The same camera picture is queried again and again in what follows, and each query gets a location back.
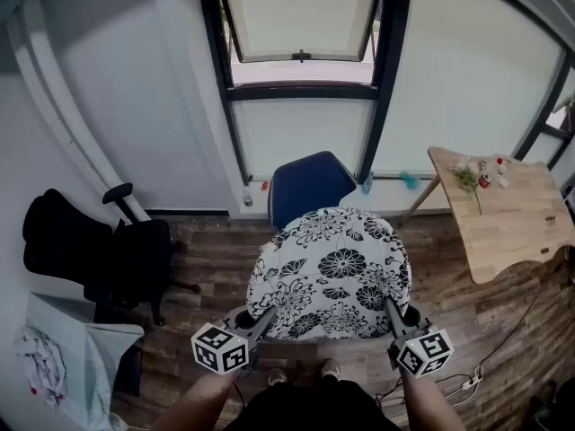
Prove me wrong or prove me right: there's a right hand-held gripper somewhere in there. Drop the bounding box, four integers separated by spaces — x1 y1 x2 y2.
384 299 456 379

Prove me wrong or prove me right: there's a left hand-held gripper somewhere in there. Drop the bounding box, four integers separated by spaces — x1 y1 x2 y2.
190 306 279 377

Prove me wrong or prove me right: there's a black and white floral cushion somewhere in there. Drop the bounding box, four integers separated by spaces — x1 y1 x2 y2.
245 205 412 341

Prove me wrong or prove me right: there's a blue fabric chair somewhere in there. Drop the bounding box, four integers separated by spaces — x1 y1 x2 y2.
267 150 358 233

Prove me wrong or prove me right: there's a person's left forearm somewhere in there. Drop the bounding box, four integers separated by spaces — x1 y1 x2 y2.
155 368 243 431

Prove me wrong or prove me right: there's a person's right forearm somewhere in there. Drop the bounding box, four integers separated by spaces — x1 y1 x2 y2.
398 365 468 431

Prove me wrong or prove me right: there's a black office chair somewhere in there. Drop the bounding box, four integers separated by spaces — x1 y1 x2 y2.
22 182 202 327

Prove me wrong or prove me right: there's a person's black clothing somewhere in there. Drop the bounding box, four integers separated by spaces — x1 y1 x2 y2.
224 374 405 431

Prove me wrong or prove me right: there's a teal fluffy item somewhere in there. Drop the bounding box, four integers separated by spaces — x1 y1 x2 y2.
399 171 423 192

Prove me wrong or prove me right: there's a light wooden table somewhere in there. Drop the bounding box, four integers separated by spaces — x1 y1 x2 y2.
401 146 575 286

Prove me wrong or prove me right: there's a white cloth pile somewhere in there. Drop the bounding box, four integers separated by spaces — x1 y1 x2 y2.
24 292 146 431

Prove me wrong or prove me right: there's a black round container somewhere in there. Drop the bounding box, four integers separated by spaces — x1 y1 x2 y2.
532 382 575 431

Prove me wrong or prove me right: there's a crumpled white paper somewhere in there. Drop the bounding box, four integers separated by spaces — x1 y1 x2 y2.
16 328 68 408

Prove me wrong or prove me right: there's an open window sash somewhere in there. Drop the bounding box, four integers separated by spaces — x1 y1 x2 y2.
217 0 383 65

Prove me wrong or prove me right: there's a black floor cable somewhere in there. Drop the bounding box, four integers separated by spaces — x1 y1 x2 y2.
473 283 543 370

